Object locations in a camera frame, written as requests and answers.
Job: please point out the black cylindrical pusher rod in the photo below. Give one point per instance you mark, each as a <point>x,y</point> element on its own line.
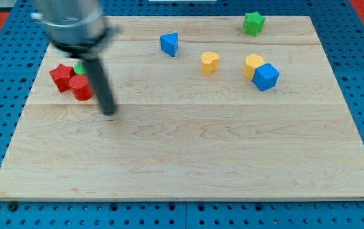
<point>100,85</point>

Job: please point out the green star block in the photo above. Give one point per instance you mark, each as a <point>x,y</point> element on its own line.
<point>253,23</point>

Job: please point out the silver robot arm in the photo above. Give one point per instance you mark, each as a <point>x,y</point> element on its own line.
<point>80,30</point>

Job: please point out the red star block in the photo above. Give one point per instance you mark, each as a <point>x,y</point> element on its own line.
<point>61,76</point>

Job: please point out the red cylinder block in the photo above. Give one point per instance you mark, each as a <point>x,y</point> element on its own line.
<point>80,87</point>

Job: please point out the green round block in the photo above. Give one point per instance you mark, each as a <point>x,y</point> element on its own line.
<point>79,68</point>

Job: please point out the blue triangle block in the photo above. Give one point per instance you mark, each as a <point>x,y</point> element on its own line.
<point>169,43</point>

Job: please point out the yellow heart block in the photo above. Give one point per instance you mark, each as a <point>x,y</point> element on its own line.
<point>209,63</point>

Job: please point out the light wooden board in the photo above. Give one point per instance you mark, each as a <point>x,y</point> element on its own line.
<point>180,136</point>

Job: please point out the yellow hexagon block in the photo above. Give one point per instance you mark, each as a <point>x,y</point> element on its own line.
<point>251,62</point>

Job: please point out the blue cube block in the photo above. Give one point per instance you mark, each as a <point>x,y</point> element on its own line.
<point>265,77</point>

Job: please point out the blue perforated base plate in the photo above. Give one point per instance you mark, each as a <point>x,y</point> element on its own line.
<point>340,26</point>

